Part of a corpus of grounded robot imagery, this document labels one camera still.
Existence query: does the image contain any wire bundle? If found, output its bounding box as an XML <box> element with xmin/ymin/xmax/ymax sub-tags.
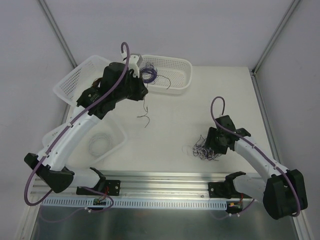
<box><xmin>181</xmin><ymin>134</ymin><xmax>222</xmax><ymax>162</ymax></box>

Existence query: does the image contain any white basket near left arm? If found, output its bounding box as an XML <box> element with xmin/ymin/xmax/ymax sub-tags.
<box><xmin>38</xmin><ymin>107</ymin><xmax>128</xmax><ymax>171</ymax></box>

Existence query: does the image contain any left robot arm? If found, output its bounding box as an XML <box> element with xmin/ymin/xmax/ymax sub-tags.
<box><xmin>24</xmin><ymin>62</ymin><xmax>148</xmax><ymax>195</ymax></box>

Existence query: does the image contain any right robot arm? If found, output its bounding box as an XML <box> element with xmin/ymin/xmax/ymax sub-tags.
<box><xmin>204</xmin><ymin>115</ymin><xmax>308</xmax><ymax>220</ymax></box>

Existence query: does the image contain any purple wire coil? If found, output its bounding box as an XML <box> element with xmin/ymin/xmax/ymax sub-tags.
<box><xmin>139</xmin><ymin>61</ymin><xmax>159</xmax><ymax>86</ymax></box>

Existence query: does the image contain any white basket with purple wires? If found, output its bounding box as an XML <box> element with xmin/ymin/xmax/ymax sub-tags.
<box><xmin>139</xmin><ymin>54</ymin><xmax>193</xmax><ymax>95</ymax></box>

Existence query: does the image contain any white basket with brown wires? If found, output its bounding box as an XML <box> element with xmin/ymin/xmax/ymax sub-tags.
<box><xmin>52</xmin><ymin>55</ymin><xmax>111</xmax><ymax>108</ymax></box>

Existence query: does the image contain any white wire coil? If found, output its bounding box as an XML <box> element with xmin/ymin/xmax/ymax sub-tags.
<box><xmin>87</xmin><ymin>132</ymin><xmax>113</xmax><ymax>157</ymax></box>

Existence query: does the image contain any left aluminium frame post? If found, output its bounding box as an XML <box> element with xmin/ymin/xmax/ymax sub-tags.
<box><xmin>36</xmin><ymin>0</ymin><xmax>78</xmax><ymax>68</ymax></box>

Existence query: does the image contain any aluminium frame post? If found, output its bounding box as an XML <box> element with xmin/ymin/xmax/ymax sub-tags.
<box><xmin>36</xmin><ymin>0</ymin><xmax>78</xmax><ymax>68</ymax></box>
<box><xmin>251</xmin><ymin>0</ymin><xmax>302</xmax><ymax>76</ymax></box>

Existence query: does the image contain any aluminium mounting rail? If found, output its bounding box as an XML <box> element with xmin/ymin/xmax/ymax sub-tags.
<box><xmin>29</xmin><ymin>170</ymin><xmax>288</xmax><ymax>201</ymax></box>

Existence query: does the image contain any right aluminium frame post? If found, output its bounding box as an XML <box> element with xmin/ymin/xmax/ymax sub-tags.
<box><xmin>251</xmin><ymin>0</ymin><xmax>302</xmax><ymax>76</ymax></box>

